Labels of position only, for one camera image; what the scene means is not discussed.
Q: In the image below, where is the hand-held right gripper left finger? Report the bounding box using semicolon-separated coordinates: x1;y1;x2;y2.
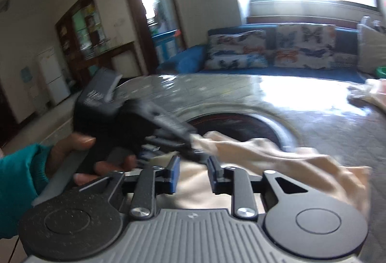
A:
71;155;181;220

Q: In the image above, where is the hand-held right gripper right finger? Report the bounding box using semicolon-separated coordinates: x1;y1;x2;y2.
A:
207;157;312;220

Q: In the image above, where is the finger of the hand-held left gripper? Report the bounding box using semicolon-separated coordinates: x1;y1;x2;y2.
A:
140;136;208;163
144;100;200;146

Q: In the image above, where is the cream sweater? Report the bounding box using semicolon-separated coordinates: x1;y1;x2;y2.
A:
164;130;371;215

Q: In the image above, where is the person's left forearm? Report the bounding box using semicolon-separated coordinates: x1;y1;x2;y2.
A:
0;142;55;241

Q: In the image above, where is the person's left hand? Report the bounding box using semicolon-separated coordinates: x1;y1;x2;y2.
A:
45;132;137;187

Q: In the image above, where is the round black induction cooktop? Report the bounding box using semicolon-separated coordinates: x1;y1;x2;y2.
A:
184;111;297;155

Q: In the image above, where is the blue sofa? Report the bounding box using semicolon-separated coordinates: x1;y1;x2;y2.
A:
157;23;370;84

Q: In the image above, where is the dark wooden sideboard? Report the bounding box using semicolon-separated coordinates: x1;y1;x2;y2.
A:
74;41;136;86

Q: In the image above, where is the blue cabinet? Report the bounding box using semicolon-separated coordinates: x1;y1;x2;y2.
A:
152;29;186;63

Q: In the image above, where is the butterfly print cushion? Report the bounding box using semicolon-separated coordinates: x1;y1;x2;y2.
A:
203;29;269;71
273;23;336;69

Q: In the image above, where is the dark wooden display cabinet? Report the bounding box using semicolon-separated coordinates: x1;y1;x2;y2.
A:
55;0;107;59

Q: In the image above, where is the dark wooden doorframe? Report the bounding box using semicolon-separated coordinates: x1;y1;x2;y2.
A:
120;0;187;66

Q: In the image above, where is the white plastic bag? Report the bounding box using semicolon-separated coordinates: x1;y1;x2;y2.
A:
347;82;367;101

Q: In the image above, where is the pink packaged garment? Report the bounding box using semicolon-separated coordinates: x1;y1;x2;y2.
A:
360;79;386;114

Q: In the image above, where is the grey pillow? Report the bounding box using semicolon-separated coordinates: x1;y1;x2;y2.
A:
356;16;386;75

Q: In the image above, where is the black cable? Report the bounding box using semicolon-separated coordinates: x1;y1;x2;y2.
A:
8;236;21;263

